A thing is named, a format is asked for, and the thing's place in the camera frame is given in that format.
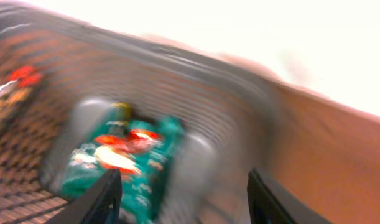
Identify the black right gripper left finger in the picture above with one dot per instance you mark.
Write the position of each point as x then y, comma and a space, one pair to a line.
100, 204

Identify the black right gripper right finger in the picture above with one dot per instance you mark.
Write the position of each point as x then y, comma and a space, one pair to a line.
270, 203

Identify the green Nescafe coffee bag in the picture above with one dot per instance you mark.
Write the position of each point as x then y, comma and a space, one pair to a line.
142, 151

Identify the orange spaghetti pasta pack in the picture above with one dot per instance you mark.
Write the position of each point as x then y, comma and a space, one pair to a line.
19, 85

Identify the grey plastic basket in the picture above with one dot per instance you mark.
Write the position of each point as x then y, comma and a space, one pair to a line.
229, 114

